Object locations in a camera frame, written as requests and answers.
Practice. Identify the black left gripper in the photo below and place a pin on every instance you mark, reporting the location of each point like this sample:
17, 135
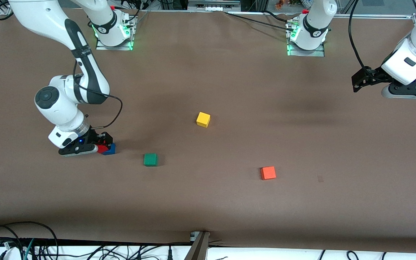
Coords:
373, 75

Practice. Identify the green cube block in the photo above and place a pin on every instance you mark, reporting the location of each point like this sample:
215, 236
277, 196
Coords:
150, 159

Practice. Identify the red cube block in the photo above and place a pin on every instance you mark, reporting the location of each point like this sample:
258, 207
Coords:
103, 148

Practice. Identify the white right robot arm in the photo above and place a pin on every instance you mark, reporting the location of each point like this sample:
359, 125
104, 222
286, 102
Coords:
56, 104

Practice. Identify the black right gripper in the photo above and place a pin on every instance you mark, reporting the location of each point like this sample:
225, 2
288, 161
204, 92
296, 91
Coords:
93, 136

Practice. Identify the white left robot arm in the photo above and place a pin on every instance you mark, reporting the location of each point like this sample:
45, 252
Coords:
414, 57

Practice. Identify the black table edge rail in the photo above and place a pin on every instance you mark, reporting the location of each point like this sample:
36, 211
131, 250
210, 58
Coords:
85, 242

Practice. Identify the yellow cube block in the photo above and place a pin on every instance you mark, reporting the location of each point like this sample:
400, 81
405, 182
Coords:
203, 119

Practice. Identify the orange cube block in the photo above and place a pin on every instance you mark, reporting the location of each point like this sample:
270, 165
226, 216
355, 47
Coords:
268, 173

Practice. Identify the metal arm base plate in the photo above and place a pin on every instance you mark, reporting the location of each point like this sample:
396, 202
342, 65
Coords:
114, 47
305, 53

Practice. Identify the blue cube block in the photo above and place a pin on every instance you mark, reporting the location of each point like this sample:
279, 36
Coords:
111, 150

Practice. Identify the orange background object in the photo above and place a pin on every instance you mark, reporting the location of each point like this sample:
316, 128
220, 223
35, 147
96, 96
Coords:
279, 4

